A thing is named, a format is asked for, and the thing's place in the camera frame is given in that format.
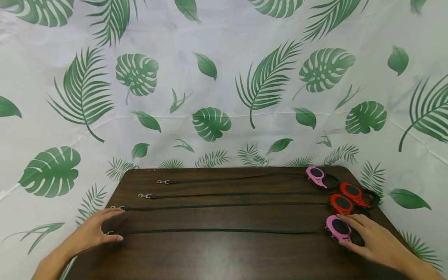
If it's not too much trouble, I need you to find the person's left hand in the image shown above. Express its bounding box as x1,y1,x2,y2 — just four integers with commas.
68,208,126,256

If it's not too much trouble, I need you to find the person's right hand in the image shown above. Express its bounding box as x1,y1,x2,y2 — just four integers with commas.
336,213,416,271

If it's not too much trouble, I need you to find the pink retractable leash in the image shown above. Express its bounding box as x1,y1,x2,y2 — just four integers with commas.
157,166,341,191
104,215,364,247

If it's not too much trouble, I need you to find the person's left forearm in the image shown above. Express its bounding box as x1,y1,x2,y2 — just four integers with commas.
31,241,81,280

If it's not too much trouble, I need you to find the person's right forearm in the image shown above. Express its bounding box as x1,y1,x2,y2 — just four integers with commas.
401,252,447,280

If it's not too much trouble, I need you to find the red retractable leash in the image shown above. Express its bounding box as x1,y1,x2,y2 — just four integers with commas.
138,182,381,212
110,193,372,217

